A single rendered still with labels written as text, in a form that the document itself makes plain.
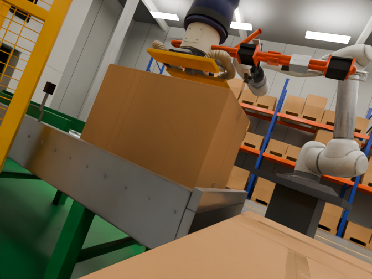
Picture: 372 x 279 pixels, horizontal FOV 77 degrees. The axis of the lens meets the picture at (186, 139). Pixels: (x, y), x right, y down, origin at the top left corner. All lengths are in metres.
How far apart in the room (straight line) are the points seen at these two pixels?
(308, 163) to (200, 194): 1.10
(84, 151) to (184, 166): 0.35
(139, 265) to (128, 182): 0.46
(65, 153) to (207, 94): 0.56
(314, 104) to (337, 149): 7.09
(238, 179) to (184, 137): 7.37
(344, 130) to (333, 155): 0.16
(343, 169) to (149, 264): 1.33
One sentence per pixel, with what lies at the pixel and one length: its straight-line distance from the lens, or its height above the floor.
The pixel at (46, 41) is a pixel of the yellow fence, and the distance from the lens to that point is 1.11.
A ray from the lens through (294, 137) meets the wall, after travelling 9.61.
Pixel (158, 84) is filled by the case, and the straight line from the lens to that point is 0.97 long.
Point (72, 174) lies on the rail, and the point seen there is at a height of 0.48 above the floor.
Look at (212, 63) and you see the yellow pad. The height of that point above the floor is 1.06.
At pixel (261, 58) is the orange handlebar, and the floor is 1.18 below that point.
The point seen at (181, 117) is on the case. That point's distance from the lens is 0.87.
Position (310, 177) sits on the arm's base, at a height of 0.81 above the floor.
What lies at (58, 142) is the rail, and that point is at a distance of 1.01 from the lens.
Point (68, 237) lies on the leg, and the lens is 0.92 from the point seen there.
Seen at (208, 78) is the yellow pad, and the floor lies 1.06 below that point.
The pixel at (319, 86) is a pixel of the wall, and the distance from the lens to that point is 10.25.
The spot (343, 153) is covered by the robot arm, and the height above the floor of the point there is 0.98.
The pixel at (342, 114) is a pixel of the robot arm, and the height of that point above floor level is 1.20.
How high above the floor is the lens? 0.69
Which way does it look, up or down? 3 degrees up
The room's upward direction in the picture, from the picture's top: 21 degrees clockwise
